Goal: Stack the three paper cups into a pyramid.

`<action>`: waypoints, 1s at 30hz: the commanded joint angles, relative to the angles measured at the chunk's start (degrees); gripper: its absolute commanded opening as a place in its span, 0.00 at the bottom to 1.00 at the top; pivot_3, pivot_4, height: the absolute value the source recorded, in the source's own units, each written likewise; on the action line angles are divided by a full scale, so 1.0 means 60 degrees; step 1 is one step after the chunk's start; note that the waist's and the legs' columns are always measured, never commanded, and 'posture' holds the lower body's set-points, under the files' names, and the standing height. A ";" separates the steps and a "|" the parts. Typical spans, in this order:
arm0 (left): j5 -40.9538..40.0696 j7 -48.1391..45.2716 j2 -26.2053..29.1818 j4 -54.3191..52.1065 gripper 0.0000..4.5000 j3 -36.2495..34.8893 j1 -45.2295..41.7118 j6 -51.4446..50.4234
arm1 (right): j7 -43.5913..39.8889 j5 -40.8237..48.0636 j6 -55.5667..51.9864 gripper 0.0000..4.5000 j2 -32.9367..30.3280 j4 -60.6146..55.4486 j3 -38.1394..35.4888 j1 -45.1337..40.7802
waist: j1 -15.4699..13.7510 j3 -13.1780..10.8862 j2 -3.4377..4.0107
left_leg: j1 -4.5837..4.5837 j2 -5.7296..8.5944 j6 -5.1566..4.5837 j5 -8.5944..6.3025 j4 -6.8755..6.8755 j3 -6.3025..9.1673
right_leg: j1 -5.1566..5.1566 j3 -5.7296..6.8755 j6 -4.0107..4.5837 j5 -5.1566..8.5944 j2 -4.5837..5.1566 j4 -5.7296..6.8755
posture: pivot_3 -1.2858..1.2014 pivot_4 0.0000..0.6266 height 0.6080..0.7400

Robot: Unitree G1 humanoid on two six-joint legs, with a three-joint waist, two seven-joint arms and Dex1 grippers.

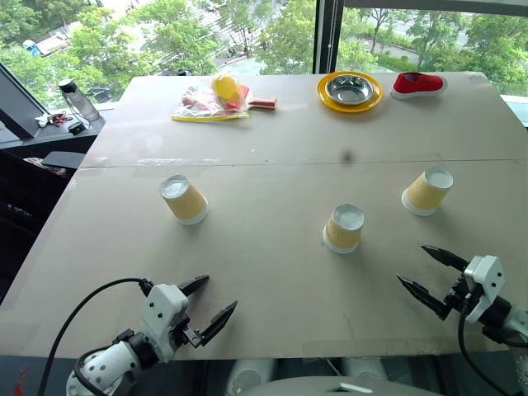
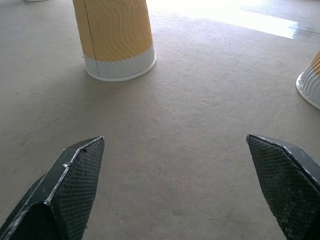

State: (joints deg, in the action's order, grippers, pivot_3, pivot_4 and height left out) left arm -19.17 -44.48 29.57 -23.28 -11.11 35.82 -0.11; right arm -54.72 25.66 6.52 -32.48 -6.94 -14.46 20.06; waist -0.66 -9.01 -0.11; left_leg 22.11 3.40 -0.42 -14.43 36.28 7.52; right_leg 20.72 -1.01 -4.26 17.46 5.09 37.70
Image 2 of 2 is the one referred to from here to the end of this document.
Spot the orange and white paper cup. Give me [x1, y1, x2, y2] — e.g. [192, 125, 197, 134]
[72, 0, 157, 82]
[295, 51, 320, 111]

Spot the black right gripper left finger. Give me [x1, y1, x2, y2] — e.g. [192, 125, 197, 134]
[0, 135, 105, 240]

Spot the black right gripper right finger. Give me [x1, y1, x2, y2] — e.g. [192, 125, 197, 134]
[246, 133, 320, 240]

